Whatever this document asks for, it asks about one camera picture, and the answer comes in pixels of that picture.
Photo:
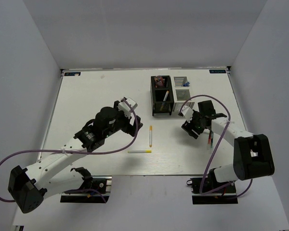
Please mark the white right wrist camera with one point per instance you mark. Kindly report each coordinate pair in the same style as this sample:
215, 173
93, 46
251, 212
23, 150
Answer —
187, 113

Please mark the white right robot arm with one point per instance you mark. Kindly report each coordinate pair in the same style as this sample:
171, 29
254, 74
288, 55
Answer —
252, 156

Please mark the black slotted organizer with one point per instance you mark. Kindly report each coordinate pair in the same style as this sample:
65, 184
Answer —
157, 95

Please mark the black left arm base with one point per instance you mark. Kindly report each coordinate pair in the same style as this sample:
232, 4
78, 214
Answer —
93, 190

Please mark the dark logo sticker right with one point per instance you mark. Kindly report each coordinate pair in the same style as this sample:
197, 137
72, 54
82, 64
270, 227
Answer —
217, 71

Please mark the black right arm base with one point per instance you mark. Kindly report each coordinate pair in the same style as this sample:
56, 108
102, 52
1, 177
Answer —
223, 196

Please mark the yellow capped marker horizontal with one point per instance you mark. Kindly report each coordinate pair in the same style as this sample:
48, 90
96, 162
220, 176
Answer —
139, 151

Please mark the dark logo sticker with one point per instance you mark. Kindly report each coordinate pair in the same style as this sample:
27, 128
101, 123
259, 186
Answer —
71, 74
217, 71

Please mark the clear tube of markers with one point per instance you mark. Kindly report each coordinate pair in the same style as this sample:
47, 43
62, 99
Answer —
159, 81

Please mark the yellow capped marker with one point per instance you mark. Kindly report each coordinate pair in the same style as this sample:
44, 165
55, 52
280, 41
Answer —
166, 96

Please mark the green capped marker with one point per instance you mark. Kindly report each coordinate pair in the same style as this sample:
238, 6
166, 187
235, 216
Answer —
211, 142

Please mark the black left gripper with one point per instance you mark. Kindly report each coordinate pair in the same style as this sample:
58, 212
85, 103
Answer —
129, 129

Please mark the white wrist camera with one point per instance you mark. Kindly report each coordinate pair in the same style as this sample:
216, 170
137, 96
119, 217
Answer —
127, 105
187, 113

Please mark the dark logo sticker left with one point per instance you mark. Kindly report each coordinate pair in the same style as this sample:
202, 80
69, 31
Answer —
71, 74

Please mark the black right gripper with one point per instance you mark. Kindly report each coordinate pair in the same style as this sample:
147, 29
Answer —
189, 126

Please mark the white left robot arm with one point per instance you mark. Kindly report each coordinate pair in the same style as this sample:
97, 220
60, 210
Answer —
54, 174

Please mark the white slotted organizer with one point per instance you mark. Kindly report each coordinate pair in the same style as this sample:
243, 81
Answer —
181, 94

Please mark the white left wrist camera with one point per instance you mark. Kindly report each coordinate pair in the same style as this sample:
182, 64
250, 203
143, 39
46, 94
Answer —
127, 105

